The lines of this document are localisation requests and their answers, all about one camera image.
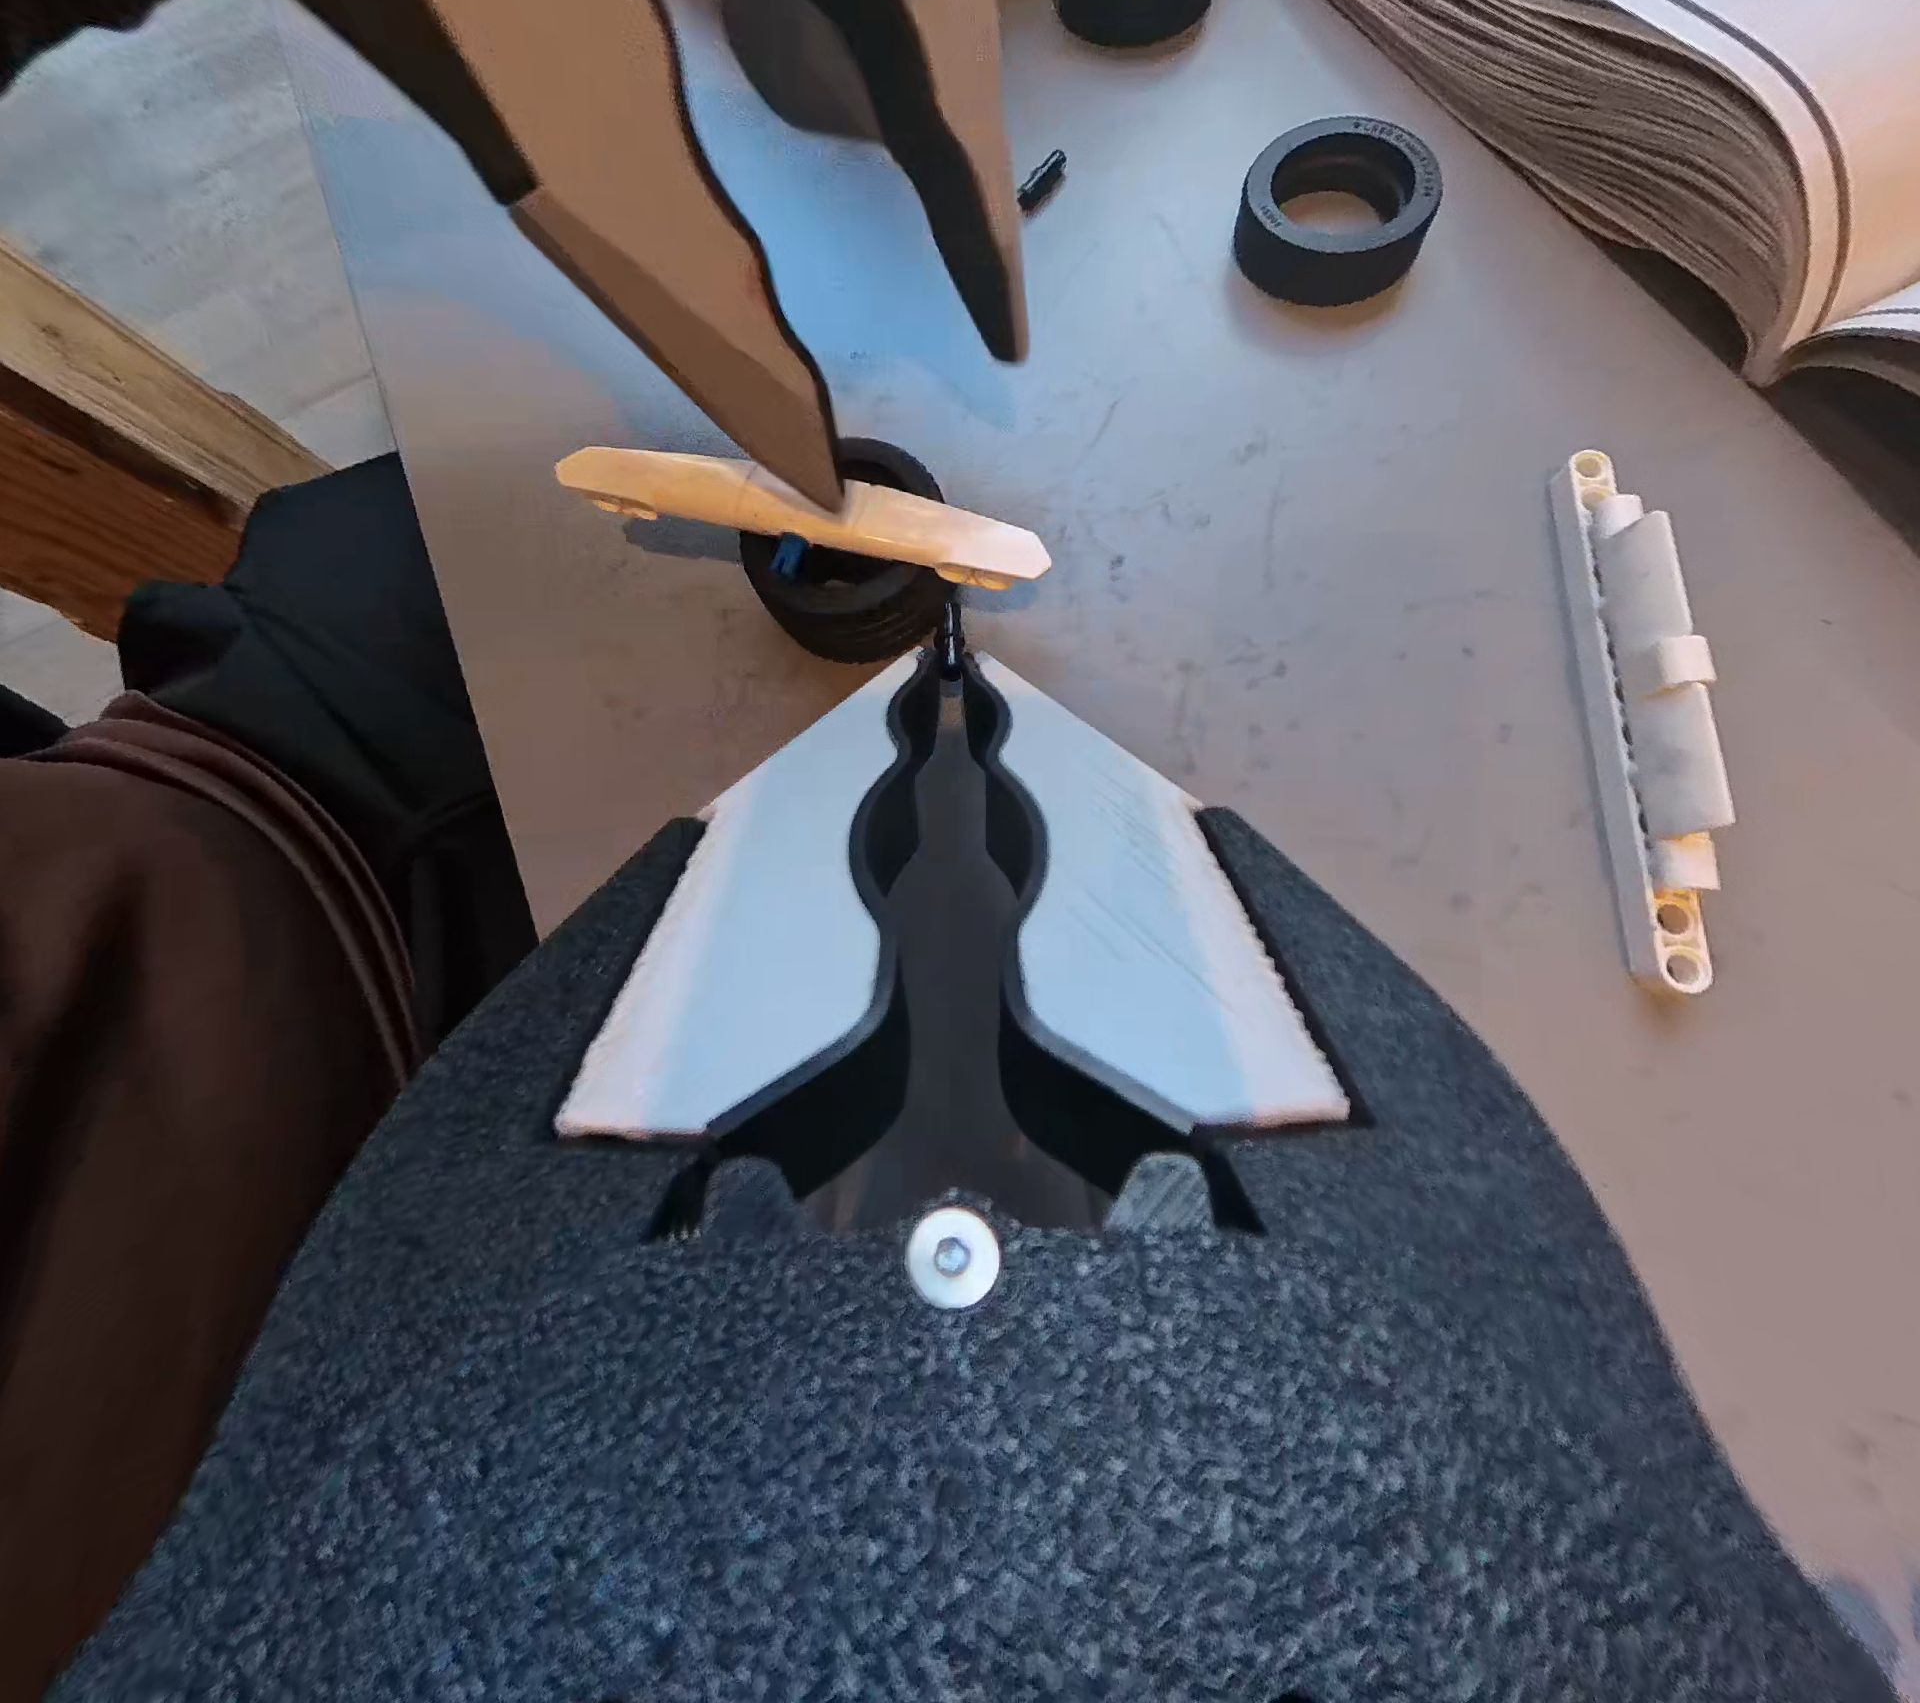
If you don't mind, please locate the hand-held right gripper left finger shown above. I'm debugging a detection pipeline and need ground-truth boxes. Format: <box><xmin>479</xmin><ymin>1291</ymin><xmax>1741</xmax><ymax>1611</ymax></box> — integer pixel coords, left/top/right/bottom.
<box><xmin>555</xmin><ymin>649</ymin><xmax>939</xmax><ymax>1157</ymax></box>

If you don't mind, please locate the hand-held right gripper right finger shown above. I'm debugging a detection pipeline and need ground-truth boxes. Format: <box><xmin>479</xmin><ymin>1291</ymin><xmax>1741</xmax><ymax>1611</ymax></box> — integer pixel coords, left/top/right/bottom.
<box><xmin>964</xmin><ymin>653</ymin><xmax>1357</xmax><ymax>1167</ymax></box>

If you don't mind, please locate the long white pointed panel piece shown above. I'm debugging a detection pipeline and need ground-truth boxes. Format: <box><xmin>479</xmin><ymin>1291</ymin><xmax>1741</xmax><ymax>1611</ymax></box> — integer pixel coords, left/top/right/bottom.
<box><xmin>555</xmin><ymin>447</ymin><xmax>1052</xmax><ymax>595</ymax></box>

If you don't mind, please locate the grey desk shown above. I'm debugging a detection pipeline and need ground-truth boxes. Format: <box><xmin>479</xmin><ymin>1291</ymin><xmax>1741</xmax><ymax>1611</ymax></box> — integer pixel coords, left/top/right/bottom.
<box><xmin>270</xmin><ymin>0</ymin><xmax>1920</xmax><ymax>1629</ymax></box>

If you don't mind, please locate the person's black garment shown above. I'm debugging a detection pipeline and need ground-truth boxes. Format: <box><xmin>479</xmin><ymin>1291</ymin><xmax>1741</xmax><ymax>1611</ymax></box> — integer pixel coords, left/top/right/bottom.
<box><xmin>120</xmin><ymin>449</ymin><xmax>543</xmax><ymax>1029</ymax></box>

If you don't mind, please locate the white beam with cylinders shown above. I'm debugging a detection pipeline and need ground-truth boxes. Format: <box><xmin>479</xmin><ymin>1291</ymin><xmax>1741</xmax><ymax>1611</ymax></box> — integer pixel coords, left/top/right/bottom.
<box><xmin>1548</xmin><ymin>449</ymin><xmax>1741</xmax><ymax>997</ymax></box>

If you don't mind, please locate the wooden bench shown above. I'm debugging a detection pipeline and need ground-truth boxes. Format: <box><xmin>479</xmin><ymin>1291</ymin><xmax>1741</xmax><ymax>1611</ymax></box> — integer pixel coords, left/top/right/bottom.
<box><xmin>0</xmin><ymin>233</ymin><xmax>332</xmax><ymax>647</ymax></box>

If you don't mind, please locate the person's brown-shirted torso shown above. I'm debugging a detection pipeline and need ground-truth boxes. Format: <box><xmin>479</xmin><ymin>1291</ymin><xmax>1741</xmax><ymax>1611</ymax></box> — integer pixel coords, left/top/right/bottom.
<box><xmin>0</xmin><ymin>689</ymin><xmax>423</xmax><ymax>1703</ymax></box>

